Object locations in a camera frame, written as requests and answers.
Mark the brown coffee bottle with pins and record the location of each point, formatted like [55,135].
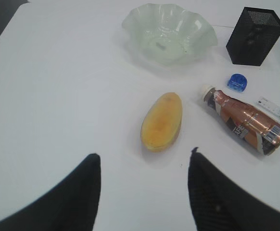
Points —
[244,120]

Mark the clear plastic ruler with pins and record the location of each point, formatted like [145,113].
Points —
[269,106]

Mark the golden sugared bread roll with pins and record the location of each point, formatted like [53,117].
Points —
[162,123]

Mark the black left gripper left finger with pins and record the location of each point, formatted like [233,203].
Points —
[72,205]

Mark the pale green wavy glass plate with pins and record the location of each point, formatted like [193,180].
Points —
[168,34]

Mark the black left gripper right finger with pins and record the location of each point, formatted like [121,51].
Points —
[219,204]

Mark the black mesh pen holder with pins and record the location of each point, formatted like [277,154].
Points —
[254,35]

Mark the blue pencil sharpener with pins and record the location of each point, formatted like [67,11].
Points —
[237,82]

